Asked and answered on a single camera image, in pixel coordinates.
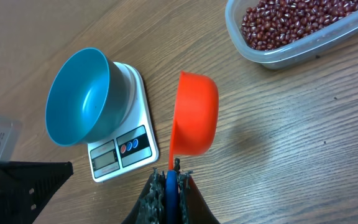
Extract red beans in container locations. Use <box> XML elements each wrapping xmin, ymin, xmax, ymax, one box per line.
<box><xmin>241</xmin><ymin>0</ymin><xmax>358</xmax><ymax>51</ymax></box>

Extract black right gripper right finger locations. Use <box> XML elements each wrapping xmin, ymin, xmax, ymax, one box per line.
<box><xmin>178</xmin><ymin>171</ymin><xmax>219</xmax><ymax>224</ymax></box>

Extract teal blue bowl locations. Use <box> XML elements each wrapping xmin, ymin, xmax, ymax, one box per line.
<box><xmin>45</xmin><ymin>47</ymin><xmax>130</xmax><ymax>146</ymax></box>

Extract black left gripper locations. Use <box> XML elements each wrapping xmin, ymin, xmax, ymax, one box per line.
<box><xmin>0</xmin><ymin>162</ymin><xmax>73</xmax><ymax>224</ymax></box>

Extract white digital kitchen scale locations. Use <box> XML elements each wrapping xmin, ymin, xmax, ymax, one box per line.
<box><xmin>88</xmin><ymin>62</ymin><xmax>159</xmax><ymax>182</ymax></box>

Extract clear plastic bean container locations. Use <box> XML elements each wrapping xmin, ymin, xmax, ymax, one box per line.
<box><xmin>225</xmin><ymin>0</ymin><xmax>358</xmax><ymax>70</ymax></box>

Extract red plastic measuring scoop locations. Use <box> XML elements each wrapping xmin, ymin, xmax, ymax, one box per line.
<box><xmin>168</xmin><ymin>71</ymin><xmax>219</xmax><ymax>170</ymax></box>

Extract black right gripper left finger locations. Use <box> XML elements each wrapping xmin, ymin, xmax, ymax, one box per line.
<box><xmin>122</xmin><ymin>168</ymin><xmax>166</xmax><ymax>224</ymax></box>

